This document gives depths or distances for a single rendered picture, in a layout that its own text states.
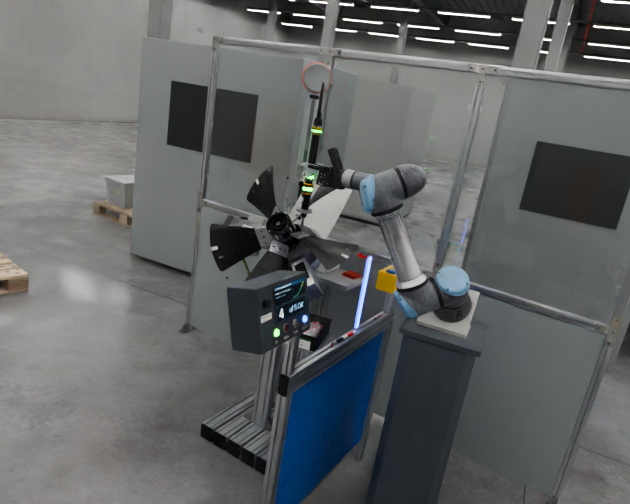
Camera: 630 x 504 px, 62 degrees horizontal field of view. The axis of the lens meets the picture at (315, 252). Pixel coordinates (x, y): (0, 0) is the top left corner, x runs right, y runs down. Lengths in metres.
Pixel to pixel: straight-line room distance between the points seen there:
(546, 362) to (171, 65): 3.74
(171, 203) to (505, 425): 3.38
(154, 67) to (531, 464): 4.15
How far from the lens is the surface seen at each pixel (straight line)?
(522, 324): 2.79
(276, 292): 1.51
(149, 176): 5.11
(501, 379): 2.91
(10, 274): 4.59
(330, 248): 2.24
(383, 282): 2.41
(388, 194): 1.77
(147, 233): 5.22
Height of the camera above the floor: 1.78
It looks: 16 degrees down
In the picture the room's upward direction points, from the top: 9 degrees clockwise
